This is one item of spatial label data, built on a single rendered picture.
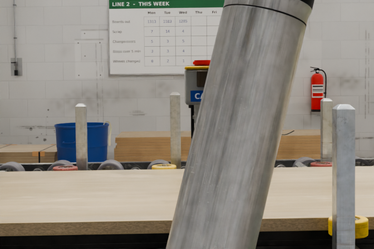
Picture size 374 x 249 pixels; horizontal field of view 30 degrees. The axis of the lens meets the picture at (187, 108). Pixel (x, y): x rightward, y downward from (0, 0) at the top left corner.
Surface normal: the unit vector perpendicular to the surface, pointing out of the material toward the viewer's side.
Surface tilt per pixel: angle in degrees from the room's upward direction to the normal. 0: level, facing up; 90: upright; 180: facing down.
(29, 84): 90
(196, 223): 77
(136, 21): 90
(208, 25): 90
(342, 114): 90
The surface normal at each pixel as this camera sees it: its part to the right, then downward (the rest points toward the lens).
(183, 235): -0.67, -0.22
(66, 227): 0.03, 0.05
